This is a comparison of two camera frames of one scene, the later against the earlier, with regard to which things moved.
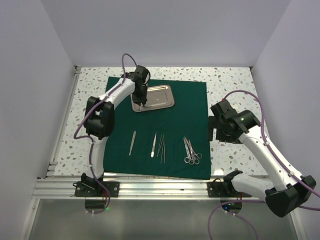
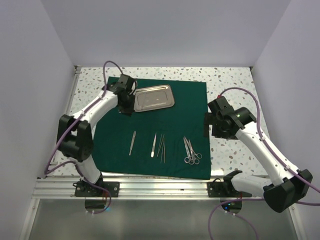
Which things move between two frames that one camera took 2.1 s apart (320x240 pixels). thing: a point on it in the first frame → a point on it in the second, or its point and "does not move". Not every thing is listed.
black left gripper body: [140, 96] → [127, 107]
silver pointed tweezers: [160, 146] does not move
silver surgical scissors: [193, 160] does not move
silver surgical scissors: [188, 159] does not move
